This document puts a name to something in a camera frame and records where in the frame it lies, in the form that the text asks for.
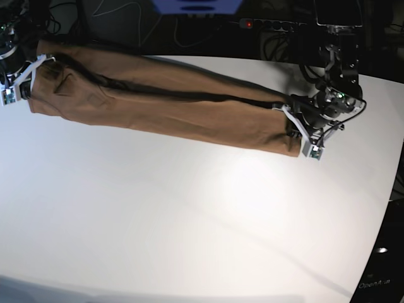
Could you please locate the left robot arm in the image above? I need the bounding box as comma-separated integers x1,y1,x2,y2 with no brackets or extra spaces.
289,1,366,146

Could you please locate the brown T-shirt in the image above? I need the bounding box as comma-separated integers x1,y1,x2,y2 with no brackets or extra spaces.
28,40,301,157

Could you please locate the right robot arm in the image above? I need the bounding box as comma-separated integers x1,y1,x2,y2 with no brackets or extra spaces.
1,1,51,105

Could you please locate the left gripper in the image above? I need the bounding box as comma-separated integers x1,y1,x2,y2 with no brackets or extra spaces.
287,101,341,138

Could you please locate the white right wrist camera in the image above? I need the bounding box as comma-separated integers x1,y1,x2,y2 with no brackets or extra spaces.
1,88,16,106

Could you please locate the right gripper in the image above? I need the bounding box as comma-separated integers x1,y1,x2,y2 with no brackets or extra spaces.
1,44,32,98

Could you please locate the blue box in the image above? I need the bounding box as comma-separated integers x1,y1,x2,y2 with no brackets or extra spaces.
152,0,243,15

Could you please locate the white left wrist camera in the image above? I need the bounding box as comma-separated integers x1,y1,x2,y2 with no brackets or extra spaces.
302,141,324,160

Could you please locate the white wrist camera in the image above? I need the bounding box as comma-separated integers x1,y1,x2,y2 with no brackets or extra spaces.
1,88,16,106
302,141,324,160

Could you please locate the black power strip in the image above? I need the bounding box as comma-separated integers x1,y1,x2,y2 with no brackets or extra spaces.
237,18,307,32

